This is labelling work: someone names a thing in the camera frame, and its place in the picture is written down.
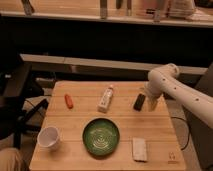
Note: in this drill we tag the white sponge block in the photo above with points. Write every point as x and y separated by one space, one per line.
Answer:
139 150

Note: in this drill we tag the black eraser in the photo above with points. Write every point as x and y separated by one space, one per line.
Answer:
139 102

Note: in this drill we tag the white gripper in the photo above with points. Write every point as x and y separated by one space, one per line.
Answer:
152 103

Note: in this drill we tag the grey metal bench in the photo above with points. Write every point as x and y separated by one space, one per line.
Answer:
89 69

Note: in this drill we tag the black office chair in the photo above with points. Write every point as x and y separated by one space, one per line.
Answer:
13 118

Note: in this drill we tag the white ceramic cup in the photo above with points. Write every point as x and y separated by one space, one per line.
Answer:
49 138

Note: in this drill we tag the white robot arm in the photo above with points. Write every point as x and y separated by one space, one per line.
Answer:
163 79

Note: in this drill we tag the white glue bottle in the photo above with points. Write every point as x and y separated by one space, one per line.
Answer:
105 100

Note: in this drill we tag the green ceramic plate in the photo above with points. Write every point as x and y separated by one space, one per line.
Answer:
101 137

